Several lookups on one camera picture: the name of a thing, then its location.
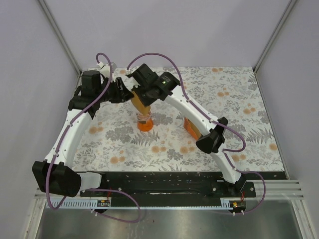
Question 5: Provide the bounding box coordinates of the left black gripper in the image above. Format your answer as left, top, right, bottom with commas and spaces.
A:
96, 77, 134, 104

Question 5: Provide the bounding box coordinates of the brown paper coffee filter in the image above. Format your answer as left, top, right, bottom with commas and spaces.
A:
131, 91, 151, 116

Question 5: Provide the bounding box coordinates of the clear glass dripper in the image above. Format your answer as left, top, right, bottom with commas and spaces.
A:
136, 112, 152, 124

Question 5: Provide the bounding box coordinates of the orange glass carafe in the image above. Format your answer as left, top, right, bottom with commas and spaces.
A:
137, 118, 154, 132

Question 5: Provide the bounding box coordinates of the coffee filter box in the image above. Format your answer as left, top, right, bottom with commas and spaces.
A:
183, 117, 201, 140

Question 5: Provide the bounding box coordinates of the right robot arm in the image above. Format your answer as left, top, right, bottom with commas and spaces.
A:
126, 64, 246, 197

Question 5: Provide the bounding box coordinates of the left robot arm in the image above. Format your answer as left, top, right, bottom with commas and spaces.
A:
32, 70, 133, 197

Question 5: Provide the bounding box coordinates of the floral table mat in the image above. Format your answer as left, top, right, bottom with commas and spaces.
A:
72, 67, 284, 172

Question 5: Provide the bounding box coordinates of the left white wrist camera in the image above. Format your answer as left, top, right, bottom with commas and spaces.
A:
97, 62, 117, 82

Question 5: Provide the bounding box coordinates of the left aluminium frame post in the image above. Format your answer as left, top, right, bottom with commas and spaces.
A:
36, 0, 82, 75

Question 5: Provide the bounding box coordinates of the aluminium frame post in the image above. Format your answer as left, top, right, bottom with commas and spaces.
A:
253, 0, 300, 73
36, 0, 82, 75

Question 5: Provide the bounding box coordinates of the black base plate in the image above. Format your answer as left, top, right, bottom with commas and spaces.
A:
84, 172, 247, 202

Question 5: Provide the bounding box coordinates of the white slotted cable duct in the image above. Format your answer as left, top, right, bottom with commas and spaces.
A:
59, 195, 246, 210

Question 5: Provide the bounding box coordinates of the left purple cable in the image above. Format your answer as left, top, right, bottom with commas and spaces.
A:
45, 52, 143, 223

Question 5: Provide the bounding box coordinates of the aluminium front rail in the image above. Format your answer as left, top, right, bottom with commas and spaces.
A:
34, 180, 304, 200

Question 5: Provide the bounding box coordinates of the right aluminium frame post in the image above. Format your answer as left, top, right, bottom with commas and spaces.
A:
253, 0, 300, 73

